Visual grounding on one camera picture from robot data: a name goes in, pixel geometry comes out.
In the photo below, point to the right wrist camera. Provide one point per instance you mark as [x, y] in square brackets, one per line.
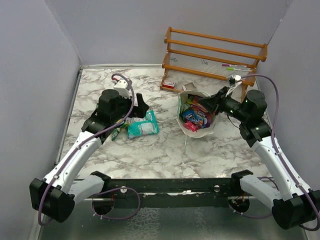
[233, 79]

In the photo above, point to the green marker pen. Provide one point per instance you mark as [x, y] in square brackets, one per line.
[238, 69]

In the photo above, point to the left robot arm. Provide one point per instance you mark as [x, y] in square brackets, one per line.
[57, 194]

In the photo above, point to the pink marker pen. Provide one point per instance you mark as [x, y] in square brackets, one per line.
[233, 65]

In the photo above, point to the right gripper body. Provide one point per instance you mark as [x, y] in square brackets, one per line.
[217, 107]

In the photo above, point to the colourful snack packet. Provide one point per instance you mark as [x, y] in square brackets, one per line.
[192, 102]

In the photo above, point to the wooden shelf rack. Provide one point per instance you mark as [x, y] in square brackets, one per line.
[205, 65]

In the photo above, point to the teal snack packet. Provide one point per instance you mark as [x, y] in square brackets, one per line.
[139, 127]

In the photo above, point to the red white small box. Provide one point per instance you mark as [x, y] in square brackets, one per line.
[169, 84]

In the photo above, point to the white paper bag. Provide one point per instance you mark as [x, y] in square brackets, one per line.
[202, 132]

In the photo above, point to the purple blue snack packet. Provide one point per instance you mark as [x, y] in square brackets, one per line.
[198, 116]

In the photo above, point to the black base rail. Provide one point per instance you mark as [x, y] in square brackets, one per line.
[167, 192]

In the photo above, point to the pink snack packet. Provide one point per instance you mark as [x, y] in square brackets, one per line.
[190, 126]

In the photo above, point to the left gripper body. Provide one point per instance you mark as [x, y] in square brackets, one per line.
[125, 104]

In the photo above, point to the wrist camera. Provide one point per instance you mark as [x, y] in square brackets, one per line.
[233, 79]
[123, 87]

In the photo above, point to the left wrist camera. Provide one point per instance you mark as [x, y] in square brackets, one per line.
[123, 87]

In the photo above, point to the green snack packet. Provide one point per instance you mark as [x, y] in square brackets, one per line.
[118, 129]

